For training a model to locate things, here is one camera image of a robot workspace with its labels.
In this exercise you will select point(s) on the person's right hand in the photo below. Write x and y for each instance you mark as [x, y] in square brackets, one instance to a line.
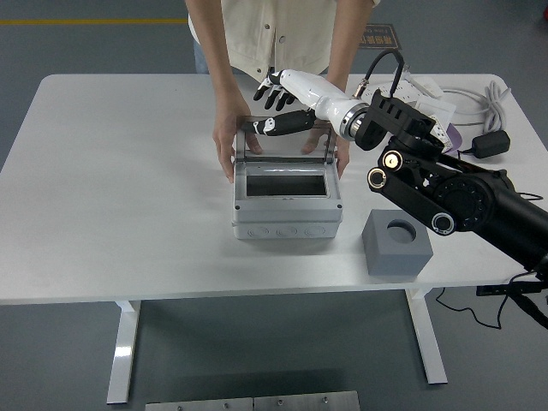
[224, 137]

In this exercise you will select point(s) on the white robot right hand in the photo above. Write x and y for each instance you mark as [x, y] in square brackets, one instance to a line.
[317, 92]

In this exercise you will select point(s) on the person's left hand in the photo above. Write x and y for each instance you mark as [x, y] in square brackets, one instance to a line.
[344, 154]

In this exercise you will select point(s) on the smoked transparent box lid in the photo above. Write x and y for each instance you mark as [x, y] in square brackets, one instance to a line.
[282, 145]

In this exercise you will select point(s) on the grey plastic junction box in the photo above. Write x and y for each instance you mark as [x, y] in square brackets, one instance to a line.
[284, 214]

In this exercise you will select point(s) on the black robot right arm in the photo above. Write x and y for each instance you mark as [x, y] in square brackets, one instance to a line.
[462, 197]

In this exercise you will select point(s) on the person's left forearm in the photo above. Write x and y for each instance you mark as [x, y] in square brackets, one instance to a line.
[344, 51]

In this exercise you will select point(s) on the person's right forearm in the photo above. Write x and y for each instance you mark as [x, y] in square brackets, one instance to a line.
[214, 55]

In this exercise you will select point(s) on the grey battery holder block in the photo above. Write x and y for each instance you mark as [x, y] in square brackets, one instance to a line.
[396, 263]

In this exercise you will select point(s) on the person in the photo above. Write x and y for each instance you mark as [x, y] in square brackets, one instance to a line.
[291, 34]

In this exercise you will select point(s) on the dark floor sign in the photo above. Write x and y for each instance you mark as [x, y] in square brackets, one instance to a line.
[379, 37]

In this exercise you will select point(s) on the white power strip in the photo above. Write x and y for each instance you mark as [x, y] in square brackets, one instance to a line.
[409, 92]

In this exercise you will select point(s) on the white power plug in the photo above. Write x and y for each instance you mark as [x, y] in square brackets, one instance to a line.
[406, 72]

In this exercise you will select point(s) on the white plastic packet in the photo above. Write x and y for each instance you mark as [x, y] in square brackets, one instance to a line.
[436, 108]

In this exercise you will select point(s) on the white rectangular adapter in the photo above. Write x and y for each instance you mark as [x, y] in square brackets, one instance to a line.
[428, 87]

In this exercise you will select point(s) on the black power adapter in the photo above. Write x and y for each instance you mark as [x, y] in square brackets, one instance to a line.
[491, 144]

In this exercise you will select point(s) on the white table leg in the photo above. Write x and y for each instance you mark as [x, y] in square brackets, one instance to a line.
[122, 351]
[428, 338]

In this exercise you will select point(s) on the grey metal plate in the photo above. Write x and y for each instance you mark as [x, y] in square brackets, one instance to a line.
[306, 402]
[199, 405]

